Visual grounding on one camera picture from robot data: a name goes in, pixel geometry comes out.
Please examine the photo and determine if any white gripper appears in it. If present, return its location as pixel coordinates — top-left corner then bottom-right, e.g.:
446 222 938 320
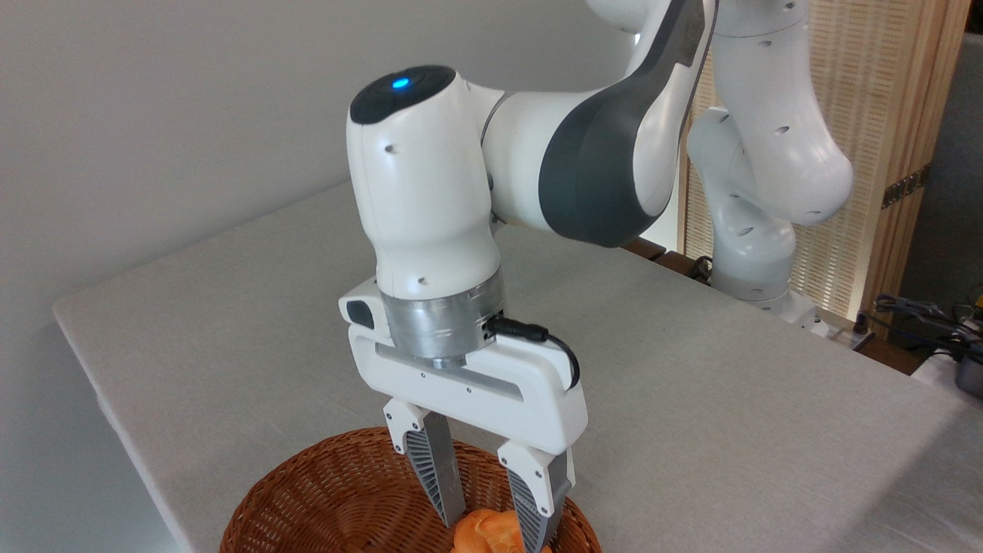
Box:
339 276 589 553

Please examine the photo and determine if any round golden bread roll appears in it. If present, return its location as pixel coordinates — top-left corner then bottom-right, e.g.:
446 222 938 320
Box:
450 508 554 553

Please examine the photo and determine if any brown wicker basket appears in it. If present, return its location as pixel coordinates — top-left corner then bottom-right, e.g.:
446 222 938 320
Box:
219 427 603 553

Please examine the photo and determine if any dark brown wooden bench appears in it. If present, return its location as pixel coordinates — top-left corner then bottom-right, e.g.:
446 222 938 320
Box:
622 237 715 286

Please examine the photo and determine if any white power strip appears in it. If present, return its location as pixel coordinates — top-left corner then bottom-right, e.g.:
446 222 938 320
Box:
814 311 876 351

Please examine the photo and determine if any dark grey container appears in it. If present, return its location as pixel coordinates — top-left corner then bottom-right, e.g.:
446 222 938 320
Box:
955 342 983 399

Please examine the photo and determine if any black screen hinge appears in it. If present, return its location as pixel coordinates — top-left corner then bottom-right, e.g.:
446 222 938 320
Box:
882 164 932 210

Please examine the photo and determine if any wooden slatted screen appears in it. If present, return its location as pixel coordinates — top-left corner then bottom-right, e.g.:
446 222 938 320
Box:
678 0 972 339

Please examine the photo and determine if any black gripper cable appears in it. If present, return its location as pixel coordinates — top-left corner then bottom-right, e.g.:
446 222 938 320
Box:
485 315 581 390

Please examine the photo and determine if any bundle of black cables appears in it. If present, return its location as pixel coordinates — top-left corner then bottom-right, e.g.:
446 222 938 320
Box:
873 294 983 362

